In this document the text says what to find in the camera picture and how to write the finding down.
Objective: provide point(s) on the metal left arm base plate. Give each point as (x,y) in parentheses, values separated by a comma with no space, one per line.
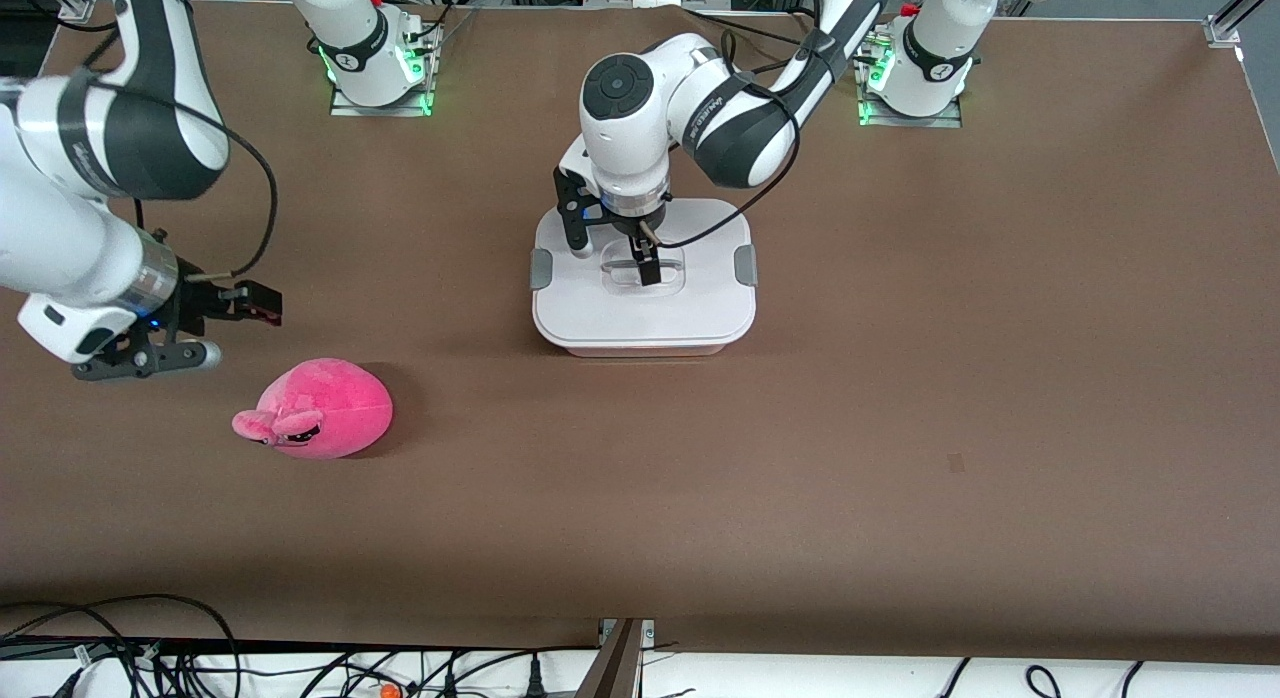
(920,122)

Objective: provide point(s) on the table cover sheet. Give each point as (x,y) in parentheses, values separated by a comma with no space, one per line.
(900,378)

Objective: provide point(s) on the pink plush toy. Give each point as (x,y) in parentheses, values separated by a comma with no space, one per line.
(330,398)

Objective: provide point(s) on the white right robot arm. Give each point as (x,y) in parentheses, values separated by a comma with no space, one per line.
(60,228)

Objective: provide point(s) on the pink plastic box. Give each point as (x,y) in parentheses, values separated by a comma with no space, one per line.
(640,351)

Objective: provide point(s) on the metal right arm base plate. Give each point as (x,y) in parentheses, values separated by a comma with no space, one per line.
(380,110)

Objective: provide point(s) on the aluminium corner extrusion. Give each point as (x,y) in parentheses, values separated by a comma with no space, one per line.
(75,8)
(1225,26)

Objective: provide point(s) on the white container lid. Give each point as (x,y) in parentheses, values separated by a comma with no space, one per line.
(700,308)

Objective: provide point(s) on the aluminium profile post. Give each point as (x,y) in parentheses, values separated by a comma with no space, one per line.
(615,668)

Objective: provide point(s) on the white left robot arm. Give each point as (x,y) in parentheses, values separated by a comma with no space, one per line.
(625,148)

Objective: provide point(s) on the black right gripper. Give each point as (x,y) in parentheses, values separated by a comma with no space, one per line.
(203,305)

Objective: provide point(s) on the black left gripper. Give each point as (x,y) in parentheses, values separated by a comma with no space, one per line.
(637,231)

